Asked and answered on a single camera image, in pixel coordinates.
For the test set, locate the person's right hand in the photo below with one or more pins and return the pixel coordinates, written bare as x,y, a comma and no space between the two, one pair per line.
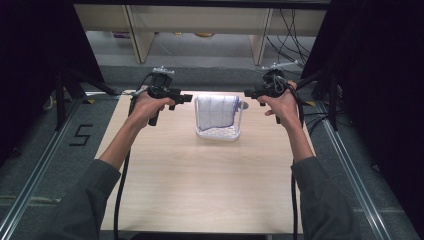
283,108

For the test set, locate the white rack with tray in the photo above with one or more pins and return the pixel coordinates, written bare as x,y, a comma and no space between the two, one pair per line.
218,135

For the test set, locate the black metal stand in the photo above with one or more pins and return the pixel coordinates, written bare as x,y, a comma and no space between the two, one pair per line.
333,100
61,96

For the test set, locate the light wooden shelf unit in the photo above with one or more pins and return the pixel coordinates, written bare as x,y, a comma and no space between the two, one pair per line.
200,20

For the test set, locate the person's left hand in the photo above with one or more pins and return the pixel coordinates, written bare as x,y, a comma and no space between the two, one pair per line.
146,108

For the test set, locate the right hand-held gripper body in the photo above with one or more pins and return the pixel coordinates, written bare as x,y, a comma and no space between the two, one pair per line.
274,81

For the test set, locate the aluminium floor rail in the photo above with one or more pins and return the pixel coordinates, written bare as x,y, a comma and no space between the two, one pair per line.
353,173
40,160

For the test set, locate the black curtain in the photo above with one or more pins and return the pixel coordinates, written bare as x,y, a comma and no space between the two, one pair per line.
383,83
30,66

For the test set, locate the grey round table grommet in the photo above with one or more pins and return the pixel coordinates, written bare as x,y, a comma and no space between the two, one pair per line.
245,105

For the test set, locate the white cloth with purple trim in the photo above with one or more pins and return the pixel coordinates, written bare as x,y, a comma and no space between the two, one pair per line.
216,111

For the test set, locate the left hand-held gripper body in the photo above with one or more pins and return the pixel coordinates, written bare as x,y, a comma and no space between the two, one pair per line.
160,83

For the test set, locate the yellow round object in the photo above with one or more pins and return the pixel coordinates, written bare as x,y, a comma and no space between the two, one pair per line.
204,34

